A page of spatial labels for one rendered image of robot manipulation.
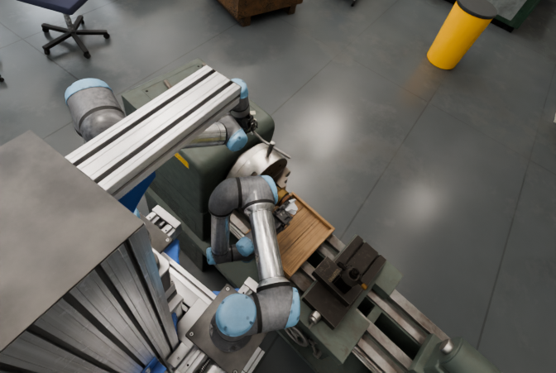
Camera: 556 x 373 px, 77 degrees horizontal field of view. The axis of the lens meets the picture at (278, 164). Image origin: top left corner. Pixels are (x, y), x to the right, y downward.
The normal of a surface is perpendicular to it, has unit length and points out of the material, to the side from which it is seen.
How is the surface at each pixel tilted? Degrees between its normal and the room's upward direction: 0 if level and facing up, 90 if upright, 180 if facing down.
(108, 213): 0
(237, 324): 7
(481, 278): 0
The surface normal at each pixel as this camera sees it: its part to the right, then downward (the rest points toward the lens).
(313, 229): 0.18, -0.58
